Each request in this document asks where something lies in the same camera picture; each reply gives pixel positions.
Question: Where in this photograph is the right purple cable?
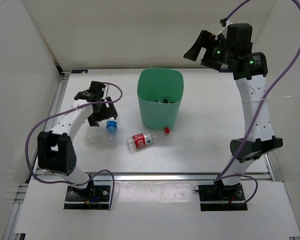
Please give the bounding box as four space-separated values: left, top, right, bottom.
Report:
214 0 300 210

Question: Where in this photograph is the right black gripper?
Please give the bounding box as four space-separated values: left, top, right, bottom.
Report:
183 31 234 71

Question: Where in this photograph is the green plastic bin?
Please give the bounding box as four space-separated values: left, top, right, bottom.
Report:
137 68 184 129

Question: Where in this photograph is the purple cable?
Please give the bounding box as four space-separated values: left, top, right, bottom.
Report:
25 82 123 210
214 0 300 210

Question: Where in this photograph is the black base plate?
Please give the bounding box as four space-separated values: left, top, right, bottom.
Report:
63 181 112 210
193 183 248 212

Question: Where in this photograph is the small pepsi bottle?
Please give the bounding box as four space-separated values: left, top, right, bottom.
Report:
160 98 175 104

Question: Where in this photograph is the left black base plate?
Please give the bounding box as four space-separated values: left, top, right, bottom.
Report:
63 181 112 210

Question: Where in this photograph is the red label plastic bottle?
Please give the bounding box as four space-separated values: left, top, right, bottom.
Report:
126 127 170 153

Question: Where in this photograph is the clear unlabelled plastic bottle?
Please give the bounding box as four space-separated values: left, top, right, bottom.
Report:
84 126 106 146

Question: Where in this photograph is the blue label water bottle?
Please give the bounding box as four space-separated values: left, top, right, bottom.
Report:
105 117 118 146

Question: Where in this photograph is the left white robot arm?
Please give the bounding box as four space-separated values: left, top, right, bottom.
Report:
37 81 118 200

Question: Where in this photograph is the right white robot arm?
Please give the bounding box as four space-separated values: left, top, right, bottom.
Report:
183 23 283 200

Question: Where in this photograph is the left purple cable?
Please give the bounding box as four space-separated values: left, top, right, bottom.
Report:
25 82 123 210

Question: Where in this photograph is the aluminium rail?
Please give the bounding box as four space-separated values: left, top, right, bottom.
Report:
94 173 271 181

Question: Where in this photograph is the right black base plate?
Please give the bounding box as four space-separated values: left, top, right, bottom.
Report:
193 183 248 212

